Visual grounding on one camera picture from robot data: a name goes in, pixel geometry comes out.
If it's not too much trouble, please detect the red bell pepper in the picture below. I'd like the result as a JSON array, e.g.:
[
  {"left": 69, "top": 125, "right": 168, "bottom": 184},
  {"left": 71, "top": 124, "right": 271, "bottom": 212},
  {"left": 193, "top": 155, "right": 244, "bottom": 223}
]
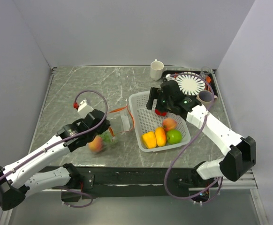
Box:
[{"left": 157, "top": 112, "right": 167, "bottom": 117}]

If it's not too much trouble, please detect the peach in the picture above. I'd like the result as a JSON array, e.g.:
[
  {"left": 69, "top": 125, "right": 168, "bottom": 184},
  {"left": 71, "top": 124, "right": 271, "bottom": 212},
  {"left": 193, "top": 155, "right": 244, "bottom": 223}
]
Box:
[
  {"left": 162, "top": 118, "right": 177, "bottom": 132},
  {"left": 88, "top": 136, "right": 103, "bottom": 152}
]

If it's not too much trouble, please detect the white plastic perforated basket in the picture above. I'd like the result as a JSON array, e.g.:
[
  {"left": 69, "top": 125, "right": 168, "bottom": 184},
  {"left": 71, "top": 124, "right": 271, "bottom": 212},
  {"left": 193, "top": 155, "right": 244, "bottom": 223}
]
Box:
[{"left": 129, "top": 91, "right": 191, "bottom": 152}]

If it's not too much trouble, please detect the clear zip bag orange zipper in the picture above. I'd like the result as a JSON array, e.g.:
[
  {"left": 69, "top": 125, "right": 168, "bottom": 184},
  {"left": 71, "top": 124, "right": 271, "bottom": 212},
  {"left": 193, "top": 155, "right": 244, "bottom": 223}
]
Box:
[{"left": 87, "top": 105, "right": 135, "bottom": 153}]

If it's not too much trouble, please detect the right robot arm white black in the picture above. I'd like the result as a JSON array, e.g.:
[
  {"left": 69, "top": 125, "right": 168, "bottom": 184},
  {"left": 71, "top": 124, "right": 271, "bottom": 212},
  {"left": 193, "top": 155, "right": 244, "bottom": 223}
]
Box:
[{"left": 146, "top": 80, "right": 256, "bottom": 187}]

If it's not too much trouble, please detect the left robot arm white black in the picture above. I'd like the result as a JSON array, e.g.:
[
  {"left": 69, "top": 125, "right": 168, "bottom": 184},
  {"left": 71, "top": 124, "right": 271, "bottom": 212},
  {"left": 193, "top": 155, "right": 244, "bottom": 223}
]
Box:
[{"left": 0, "top": 109, "right": 110, "bottom": 211}]

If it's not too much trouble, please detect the black white striped plate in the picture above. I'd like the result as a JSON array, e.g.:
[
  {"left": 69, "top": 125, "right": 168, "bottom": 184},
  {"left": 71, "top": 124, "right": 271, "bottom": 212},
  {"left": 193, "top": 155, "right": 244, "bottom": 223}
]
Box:
[{"left": 175, "top": 72, "right": 205, "bottom": 96}]

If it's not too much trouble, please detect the white ceramic mug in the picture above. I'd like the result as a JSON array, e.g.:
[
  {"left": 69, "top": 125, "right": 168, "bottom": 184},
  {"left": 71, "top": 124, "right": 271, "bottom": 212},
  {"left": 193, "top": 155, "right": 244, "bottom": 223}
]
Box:
[{"left": 150, "top": 59, "right": 164, "bottom": 81}]

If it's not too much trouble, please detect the orange yellow mango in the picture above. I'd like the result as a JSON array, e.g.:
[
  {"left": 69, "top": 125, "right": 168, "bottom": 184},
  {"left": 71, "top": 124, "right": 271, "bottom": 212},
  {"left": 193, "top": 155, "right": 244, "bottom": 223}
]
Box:
[{"left": 155, "top": 127, "right": 167, "bottom": 147}]

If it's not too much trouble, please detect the green apple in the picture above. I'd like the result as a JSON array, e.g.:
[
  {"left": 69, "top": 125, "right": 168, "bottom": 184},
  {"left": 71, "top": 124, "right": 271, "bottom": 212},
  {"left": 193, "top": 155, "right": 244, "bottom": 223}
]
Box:
[{"left": 166, "top": 129, "right": 182, "bottom": 144}]

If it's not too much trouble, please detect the yellow bell pepper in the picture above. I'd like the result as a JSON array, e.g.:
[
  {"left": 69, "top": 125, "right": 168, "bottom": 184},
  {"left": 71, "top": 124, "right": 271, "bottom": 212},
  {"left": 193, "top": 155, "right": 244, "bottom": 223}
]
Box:
[{"left": 142, "top": 131, "right": 157, "bottom": 149}]

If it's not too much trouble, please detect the beige mug purple inside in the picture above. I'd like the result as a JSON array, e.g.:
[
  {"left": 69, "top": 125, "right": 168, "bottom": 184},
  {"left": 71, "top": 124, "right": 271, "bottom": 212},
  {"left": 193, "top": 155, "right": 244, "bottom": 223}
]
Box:
[{"left": 196, "top": 90, "right": 218, "bottom": 108}]

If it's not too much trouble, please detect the orange plastic spoon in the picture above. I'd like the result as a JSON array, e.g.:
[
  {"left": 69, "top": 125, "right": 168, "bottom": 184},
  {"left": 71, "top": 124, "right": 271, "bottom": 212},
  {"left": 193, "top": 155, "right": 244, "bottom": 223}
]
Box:
[{"left": 205, "top": 76, "right": 211, "bottom": 83}]

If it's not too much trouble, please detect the clear glass cup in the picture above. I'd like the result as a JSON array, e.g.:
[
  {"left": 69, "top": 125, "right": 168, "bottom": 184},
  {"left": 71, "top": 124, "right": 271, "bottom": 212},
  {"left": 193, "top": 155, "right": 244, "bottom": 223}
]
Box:
[{"left": 200, "top": 66, "right": 211, "bottom": 79}]

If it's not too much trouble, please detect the black rectangular tray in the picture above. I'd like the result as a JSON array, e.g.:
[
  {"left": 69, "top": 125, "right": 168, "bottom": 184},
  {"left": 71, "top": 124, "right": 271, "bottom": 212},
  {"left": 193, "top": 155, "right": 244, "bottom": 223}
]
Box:
[{"left": 162, "top": 69, "right": 219, "bottom": 98}]

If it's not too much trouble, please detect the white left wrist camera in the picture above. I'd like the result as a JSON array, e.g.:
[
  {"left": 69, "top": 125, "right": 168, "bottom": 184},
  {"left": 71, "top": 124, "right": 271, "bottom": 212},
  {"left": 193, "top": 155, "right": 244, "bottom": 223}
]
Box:
[{"left": 73, "top": 99, "right": 93, "bottom": 118}]

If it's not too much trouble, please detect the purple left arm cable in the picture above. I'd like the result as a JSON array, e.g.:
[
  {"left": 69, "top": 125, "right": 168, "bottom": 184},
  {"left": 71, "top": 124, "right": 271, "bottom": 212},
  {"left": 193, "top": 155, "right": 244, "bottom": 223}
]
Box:
[{"left": 0, "top": 89, "right": 108, "bottom": 209}]

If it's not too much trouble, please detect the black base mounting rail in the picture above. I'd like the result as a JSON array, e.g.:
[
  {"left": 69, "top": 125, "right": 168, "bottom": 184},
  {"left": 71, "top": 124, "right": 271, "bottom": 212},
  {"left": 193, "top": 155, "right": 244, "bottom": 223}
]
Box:
[{"left": 66, "top": 166, "right": 218, "bottom": 198}]

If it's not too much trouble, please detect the aluminium extrusion frame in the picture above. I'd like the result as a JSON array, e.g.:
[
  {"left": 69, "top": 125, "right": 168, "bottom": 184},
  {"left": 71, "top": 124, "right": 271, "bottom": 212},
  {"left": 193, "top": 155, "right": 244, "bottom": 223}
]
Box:
[{"left": 0, "top": 67, "right": 259, "bottom": 225}]

